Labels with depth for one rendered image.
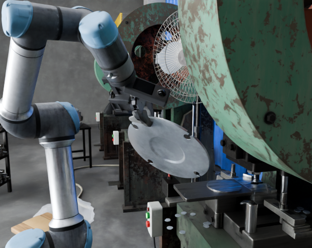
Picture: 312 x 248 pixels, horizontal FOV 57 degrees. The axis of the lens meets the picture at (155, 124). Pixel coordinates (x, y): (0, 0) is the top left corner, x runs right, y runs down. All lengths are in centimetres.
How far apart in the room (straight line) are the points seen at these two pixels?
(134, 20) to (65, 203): 160
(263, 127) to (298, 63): 13
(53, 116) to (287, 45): 71
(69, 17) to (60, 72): 682
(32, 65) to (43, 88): 680
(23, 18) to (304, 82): 56
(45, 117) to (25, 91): 17
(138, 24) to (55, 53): 538
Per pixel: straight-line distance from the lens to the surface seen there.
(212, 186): 107
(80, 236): 105
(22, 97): 84
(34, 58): 74
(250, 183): 115
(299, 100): 57
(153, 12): 233
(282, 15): 55
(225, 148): 107
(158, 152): 97
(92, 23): 64
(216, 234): 106
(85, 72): 750
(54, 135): 98
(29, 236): 104
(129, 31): 228
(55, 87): 753
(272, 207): 105
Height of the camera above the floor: 117
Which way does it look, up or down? 9 degrees down
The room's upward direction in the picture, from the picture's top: straight up
